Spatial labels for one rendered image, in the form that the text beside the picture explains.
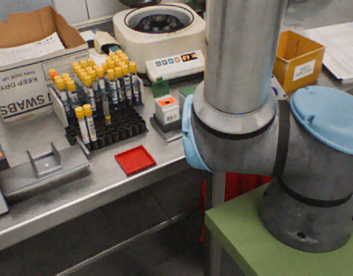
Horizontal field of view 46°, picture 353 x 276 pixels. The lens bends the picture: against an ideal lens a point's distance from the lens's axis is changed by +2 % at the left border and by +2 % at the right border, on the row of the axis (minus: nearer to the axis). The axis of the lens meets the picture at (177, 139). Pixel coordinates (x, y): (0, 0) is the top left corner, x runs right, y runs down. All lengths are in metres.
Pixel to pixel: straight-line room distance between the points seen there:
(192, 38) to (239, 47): 0.70
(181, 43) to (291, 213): 0.63
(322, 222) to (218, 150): 0.20
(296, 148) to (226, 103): 0.12
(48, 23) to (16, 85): 0.32
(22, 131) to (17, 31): 0.36
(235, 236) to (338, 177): 0.19
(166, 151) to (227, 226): 0.26
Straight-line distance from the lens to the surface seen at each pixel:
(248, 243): 0.69
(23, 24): 1.28
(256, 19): 0.43
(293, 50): 1.20
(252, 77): 0.49
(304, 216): 0.67
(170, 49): 1.13
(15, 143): 1.00
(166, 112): 0.90
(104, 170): 0.87
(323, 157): 0.59
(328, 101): 0.61
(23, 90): 1.04
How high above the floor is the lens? 1.46
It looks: 39 degrees down
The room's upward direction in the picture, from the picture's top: 2 degrees counter-clockwise
